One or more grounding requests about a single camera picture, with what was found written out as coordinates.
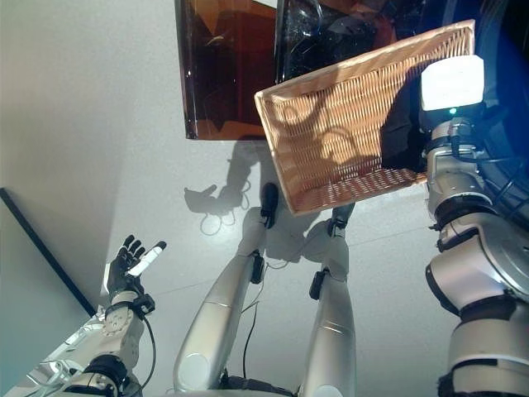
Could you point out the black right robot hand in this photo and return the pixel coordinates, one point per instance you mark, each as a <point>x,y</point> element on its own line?
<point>452,84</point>

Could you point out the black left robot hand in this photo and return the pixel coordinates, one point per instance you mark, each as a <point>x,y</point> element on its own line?
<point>122,277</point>

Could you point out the black garment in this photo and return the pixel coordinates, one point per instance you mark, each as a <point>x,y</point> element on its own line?
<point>398,140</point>

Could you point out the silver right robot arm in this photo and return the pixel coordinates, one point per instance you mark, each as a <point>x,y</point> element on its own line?
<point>475,269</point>

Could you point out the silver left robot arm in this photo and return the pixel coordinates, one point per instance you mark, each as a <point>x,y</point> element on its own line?
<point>124,339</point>

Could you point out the dark grey washing machine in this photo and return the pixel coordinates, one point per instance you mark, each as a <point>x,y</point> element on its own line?
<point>512,62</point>

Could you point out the black baseboard strip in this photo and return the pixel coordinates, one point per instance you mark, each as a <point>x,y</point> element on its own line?
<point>45,252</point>

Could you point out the silver left robot leg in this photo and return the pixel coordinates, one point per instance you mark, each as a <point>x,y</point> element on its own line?
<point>211,322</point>

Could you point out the silver robot leg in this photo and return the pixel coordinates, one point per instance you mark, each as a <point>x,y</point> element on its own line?
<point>335,331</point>
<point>211,322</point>

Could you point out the rectangular wicker laundry basket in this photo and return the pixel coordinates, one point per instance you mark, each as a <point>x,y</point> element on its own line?
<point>289,165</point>

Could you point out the silver right robot leg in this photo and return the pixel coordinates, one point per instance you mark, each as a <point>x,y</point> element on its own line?
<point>335,331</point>

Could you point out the brown transparent acrylic stand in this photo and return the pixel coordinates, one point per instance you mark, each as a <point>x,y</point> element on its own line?
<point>211,74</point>

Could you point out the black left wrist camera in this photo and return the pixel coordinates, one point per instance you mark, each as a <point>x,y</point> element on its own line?
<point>144,304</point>

